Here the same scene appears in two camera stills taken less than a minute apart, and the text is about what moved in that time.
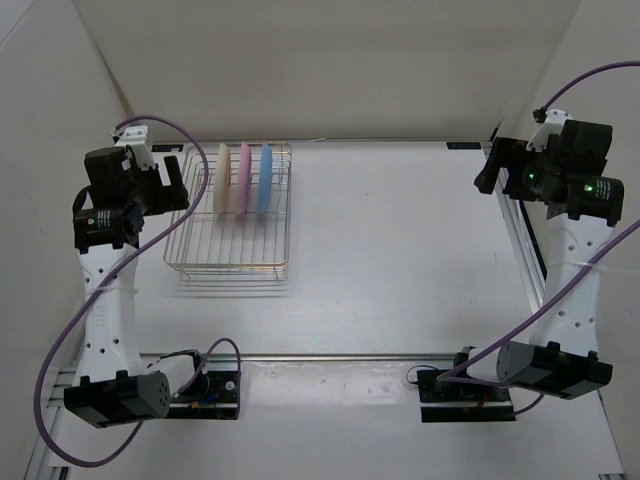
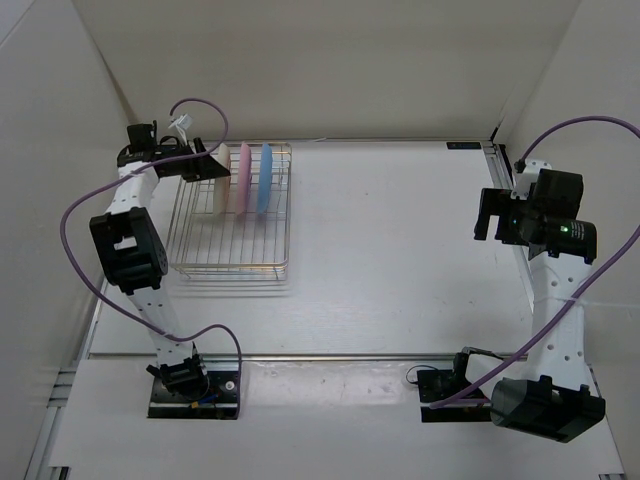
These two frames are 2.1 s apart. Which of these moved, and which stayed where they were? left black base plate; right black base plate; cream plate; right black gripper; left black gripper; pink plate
Moved: left black gripper; right black gripper
Stayed: right black base plate; pink plate; left black base plate; cream plate
